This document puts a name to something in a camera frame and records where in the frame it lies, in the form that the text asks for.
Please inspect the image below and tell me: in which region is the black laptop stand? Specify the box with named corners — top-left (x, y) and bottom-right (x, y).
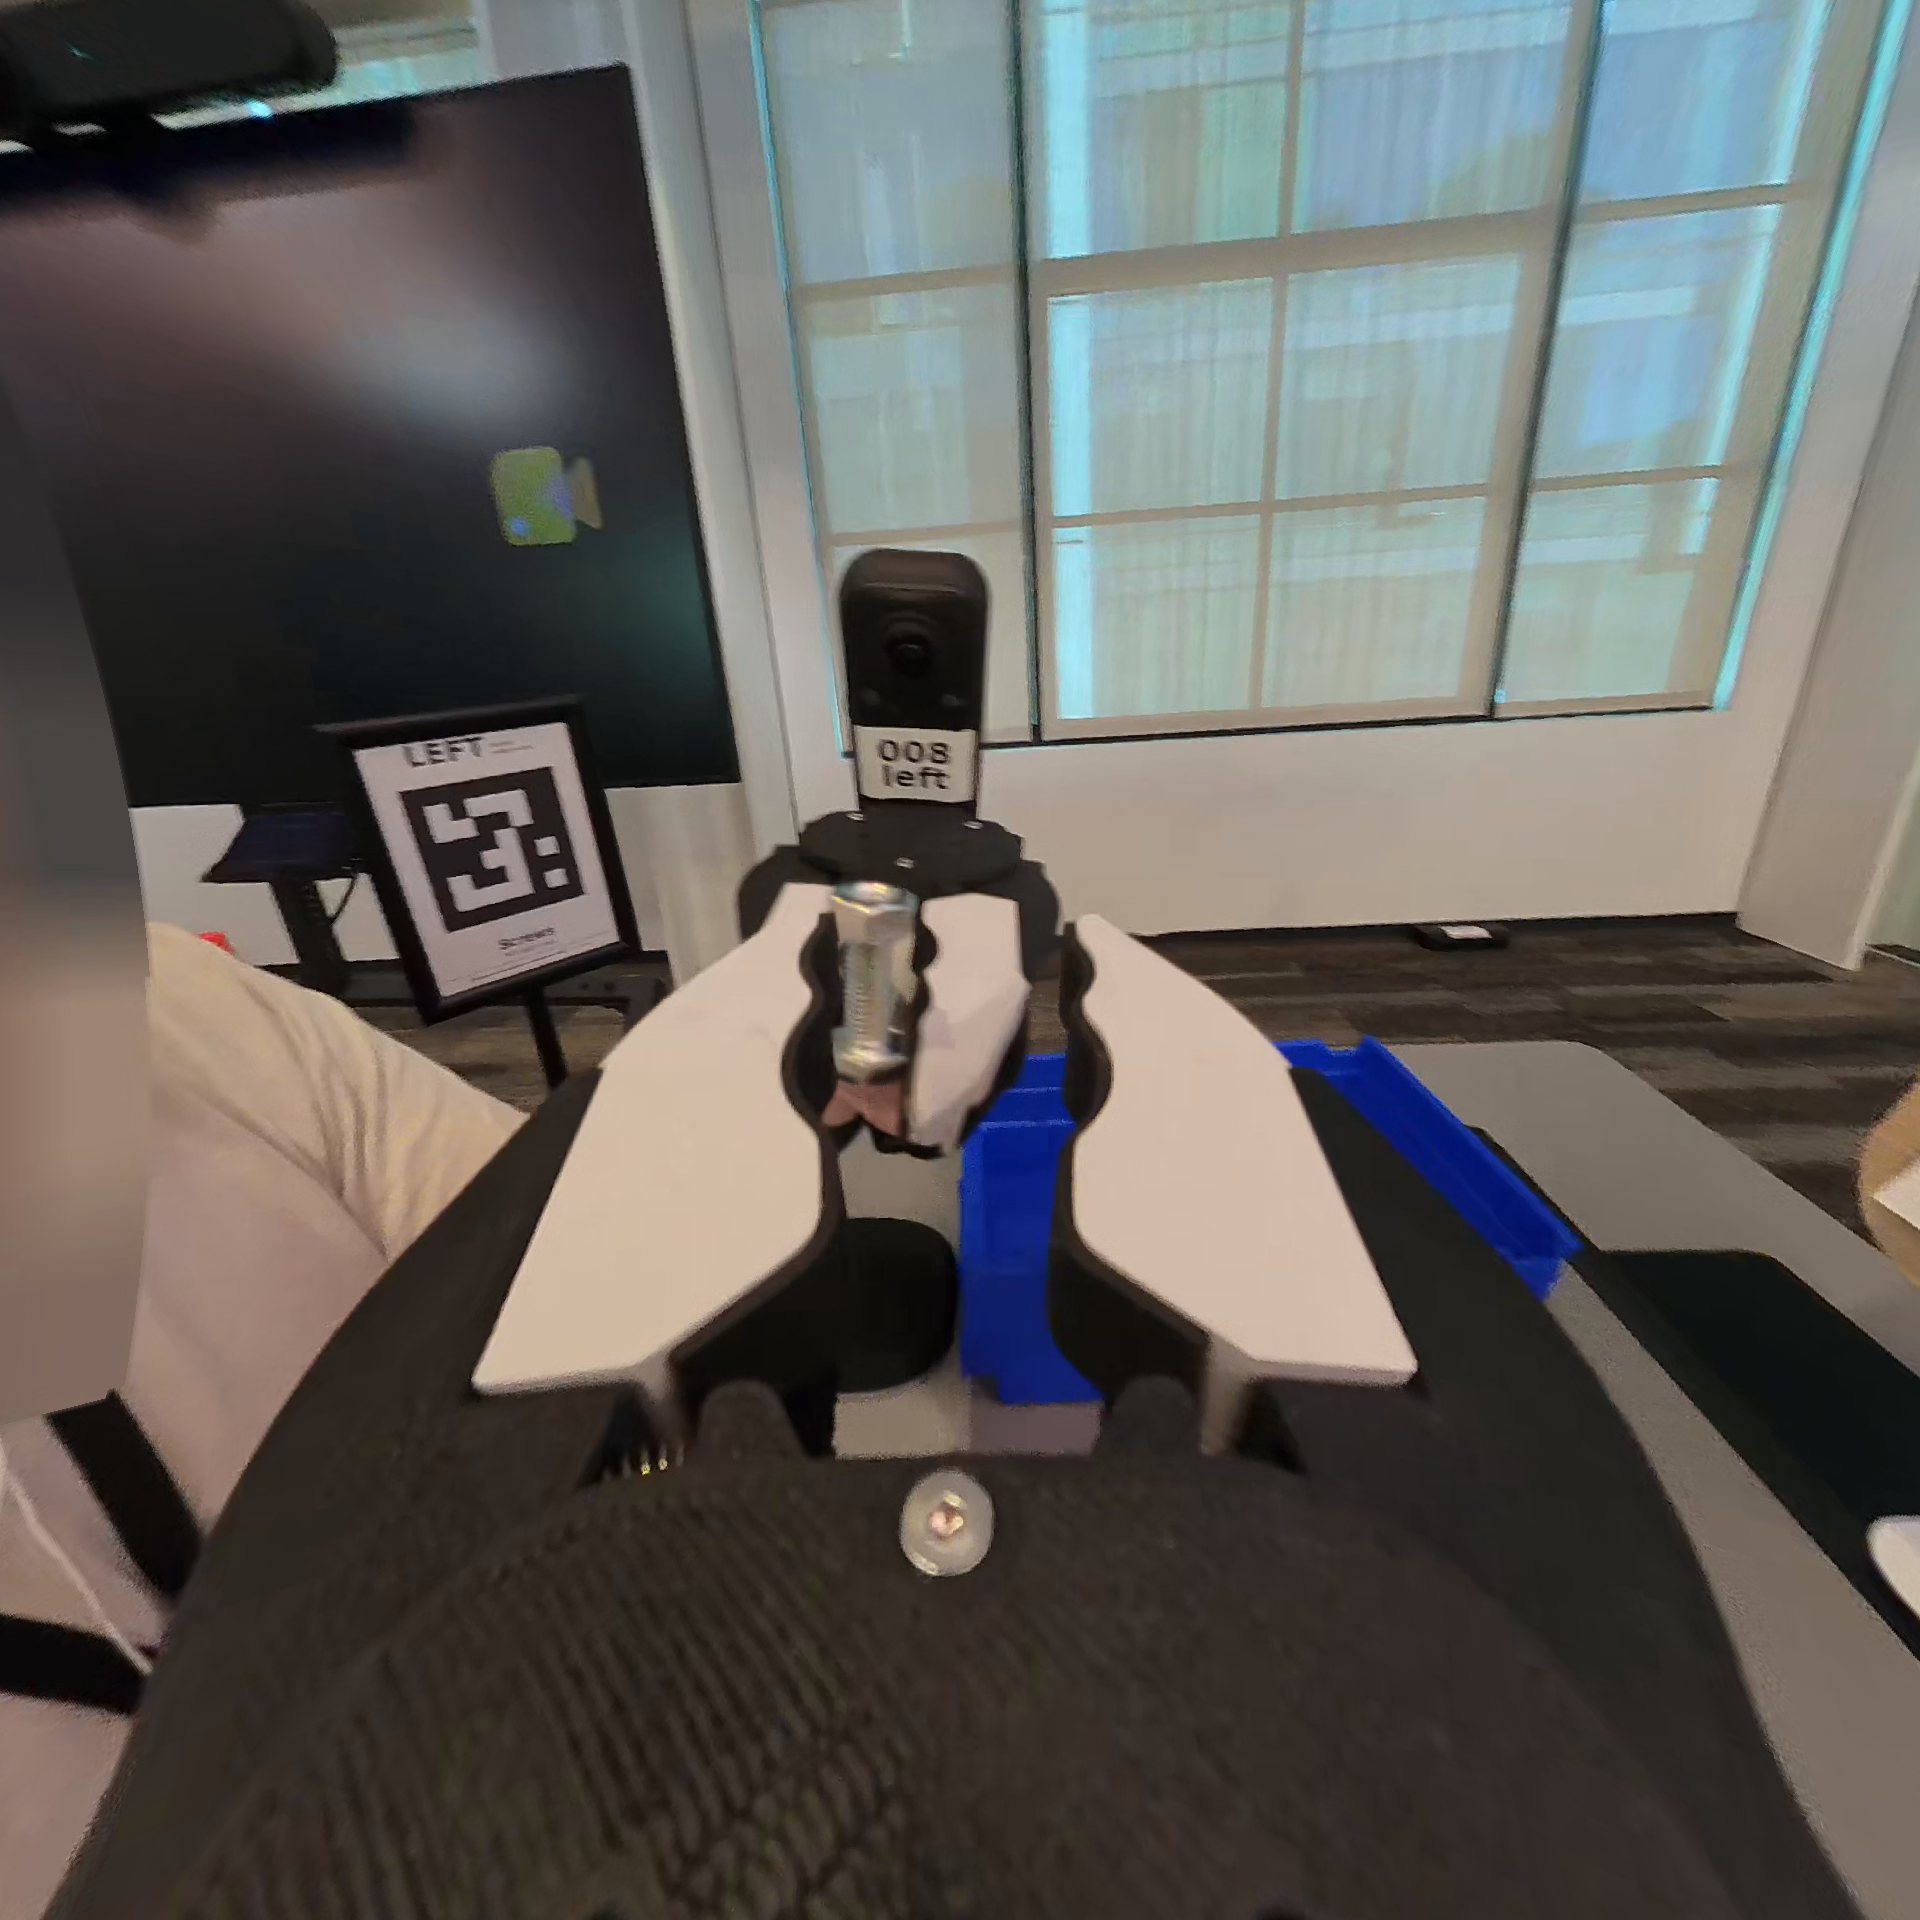
top-left (270, 870), bottom-right (414, 1008)

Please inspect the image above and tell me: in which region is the black conference camera bar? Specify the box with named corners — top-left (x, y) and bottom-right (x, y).
top-left (0, 0), bottom-right (344, 144)

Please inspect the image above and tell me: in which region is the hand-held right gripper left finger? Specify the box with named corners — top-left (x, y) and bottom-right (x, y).
top-left (468, 912), bottom-right (842, 1445)

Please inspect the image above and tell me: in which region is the black laptop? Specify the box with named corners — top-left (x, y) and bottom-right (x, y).
top-left (200, 805), bottom-right (361, 887)

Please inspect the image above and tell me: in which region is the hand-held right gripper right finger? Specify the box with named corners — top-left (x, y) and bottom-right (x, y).
top-left (1051, 915), bottom-right (1422, 1452)

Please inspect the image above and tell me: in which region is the blue plastic bin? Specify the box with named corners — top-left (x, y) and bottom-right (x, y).
top-left (957, 1034), bottom-right (1585, 1405)

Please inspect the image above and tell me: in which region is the black framed marker sign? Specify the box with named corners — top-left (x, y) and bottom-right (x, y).
top-left (315, 694), bottom-right (643, 1025)

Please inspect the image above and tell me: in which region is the large grid window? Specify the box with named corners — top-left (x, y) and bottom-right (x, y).
top-left (750, 0), bottom-right (1867, 746)

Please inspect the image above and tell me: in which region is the silver hex bolt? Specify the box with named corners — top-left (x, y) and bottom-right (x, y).
top-left (821, 883), bottom-right (920, 1087)

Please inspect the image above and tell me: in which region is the printed poster board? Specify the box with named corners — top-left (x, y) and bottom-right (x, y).
top-left (1857, 1080), bottom-right (1920, 1249)

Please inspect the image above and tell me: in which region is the black harness strap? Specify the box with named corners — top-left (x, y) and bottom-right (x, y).
top-left (0, 1387), bottom-right (203, 1719)

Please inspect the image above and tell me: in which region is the black desk mat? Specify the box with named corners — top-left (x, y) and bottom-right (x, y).
top-left (1590, 1245), bottom-right (1920, 1627)

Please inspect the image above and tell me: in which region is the large dark wall screen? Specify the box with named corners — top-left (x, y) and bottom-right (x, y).
top-left (0, 62), bottom-right (745, 812)

